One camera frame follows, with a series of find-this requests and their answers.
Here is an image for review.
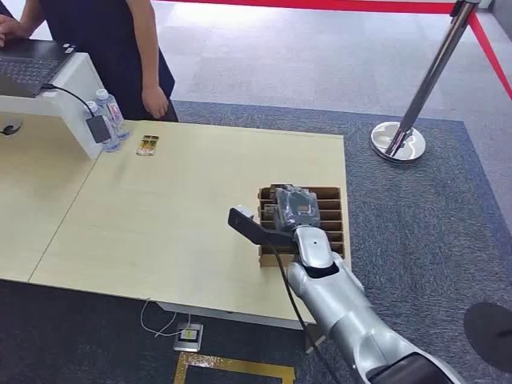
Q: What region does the metal floor socket box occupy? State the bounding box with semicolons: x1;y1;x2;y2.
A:
173;322;204;354

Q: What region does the red barrier belt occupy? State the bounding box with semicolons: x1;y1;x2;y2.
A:
468;10;512;102

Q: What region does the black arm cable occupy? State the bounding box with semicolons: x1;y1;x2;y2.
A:
266;243;343;384

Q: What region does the thin white floor cable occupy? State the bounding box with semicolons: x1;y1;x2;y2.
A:
140;298;192;338

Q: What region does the person's right hand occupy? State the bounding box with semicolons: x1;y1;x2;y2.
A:
0;14;31;48

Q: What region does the chrome stanchion base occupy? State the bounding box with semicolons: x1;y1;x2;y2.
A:
370;121;427;164

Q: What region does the black power adapter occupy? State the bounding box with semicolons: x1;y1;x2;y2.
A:
86;114;112;145

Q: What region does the person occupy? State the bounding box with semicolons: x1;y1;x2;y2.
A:
0;0;179;123

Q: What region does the clear plastic water bottle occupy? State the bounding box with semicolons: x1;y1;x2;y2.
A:
84;100;121;154
95;88;131;142

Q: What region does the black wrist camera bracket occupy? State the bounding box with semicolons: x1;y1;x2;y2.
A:
227;206;299;250

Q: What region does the black laptop power cable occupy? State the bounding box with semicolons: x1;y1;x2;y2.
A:
42;82;97;118

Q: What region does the black round floor base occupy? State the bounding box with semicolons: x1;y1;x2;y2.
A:
464;302;512;374

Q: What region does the chrome stanchion post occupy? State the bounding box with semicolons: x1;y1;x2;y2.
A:
386;0;480;158

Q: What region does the white desk underframe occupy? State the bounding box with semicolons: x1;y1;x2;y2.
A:
156;302;306;330

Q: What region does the white desk riser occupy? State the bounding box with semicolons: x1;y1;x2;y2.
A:
0;51;107;161

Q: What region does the dark grey laptop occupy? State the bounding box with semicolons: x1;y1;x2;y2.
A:
0;38;77;99

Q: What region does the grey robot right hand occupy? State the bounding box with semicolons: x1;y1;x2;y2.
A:
269;184;322;233

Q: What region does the slotted cardboard card holder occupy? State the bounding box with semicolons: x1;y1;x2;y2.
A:
258;183;347;269

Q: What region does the person's left hand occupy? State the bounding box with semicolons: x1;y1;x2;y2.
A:
140;84;169;120

